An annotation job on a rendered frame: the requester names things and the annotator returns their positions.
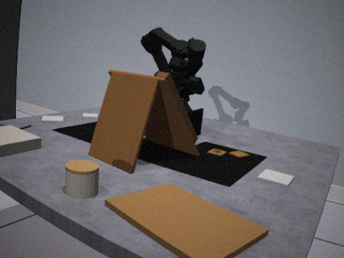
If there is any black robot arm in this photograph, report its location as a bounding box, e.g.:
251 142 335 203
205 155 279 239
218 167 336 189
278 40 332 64
141 28 207 114

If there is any tan flat rectangular board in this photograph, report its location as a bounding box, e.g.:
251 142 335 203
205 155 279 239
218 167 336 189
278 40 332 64
105 183 269 258

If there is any grey cylindrical container with tan lid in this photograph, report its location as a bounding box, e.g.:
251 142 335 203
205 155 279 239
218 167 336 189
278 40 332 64
65 160 99 199

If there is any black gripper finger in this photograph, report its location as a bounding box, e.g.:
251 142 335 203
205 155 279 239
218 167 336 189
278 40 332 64
178 80 195 98

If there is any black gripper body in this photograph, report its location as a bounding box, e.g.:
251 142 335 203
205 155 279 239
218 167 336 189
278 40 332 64
172 64 205 94

